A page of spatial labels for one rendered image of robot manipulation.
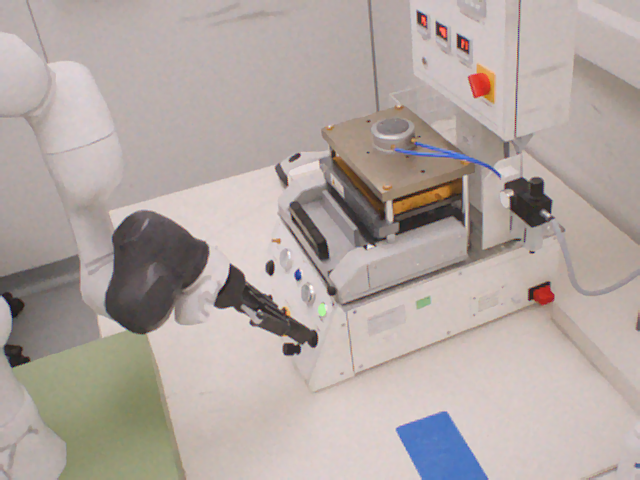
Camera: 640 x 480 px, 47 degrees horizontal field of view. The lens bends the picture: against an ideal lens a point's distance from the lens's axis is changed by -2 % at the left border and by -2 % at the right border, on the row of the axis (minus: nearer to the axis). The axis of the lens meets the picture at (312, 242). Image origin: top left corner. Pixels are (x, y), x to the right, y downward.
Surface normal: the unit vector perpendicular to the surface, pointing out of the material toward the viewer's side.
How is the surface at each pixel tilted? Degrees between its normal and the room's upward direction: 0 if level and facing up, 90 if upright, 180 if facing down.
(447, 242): 90
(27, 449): 80
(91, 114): 75
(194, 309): 46
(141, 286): 33
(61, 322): 0
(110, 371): 3
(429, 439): 0
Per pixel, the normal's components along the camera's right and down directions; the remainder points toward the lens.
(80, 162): 0.24, 0.38
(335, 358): 0.37, 0.52
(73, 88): 0.58, -0.03
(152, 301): 0.61, 0.18
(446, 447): -0.12, -0.80
